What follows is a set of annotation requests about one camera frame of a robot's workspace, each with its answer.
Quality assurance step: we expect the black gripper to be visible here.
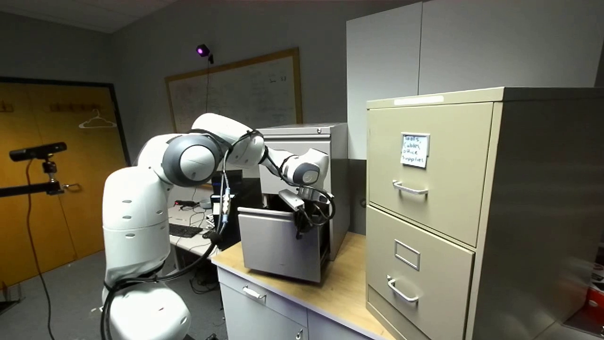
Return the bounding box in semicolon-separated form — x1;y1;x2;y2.
280;189;337;236

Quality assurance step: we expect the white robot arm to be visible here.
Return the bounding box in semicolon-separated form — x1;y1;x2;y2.
101;113;333;340

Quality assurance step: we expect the grey filing cabinet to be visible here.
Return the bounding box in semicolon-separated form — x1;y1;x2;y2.
261;123;350;257

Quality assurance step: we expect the grey base cabinet with drawers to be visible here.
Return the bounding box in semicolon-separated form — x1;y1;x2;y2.
220;268;371;340

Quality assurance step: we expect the beige two-drawer filing cabinet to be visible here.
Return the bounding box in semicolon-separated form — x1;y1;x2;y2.
367;87;604;340

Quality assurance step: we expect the white paper label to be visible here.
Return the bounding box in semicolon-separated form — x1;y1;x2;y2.
401;132;431;168

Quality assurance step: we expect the white desk in background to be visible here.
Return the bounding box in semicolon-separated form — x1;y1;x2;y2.
169;206;214;255

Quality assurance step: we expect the black keyboard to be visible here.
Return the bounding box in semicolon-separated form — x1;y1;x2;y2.
171;225;205;238

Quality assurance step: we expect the wooden door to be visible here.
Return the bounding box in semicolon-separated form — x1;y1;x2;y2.
0;81;127;289

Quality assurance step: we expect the whiteboard with wooden frame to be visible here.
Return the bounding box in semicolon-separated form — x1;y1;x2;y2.
167;47;305;132

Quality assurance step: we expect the purple-lit camera on wall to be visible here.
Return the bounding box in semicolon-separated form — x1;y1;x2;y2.
195;43;214;64

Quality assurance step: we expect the wire coat hanger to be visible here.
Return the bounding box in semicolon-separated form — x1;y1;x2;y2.
80;113;118;130

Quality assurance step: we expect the black camera on stand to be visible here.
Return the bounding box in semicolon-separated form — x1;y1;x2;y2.
0;140;71;200

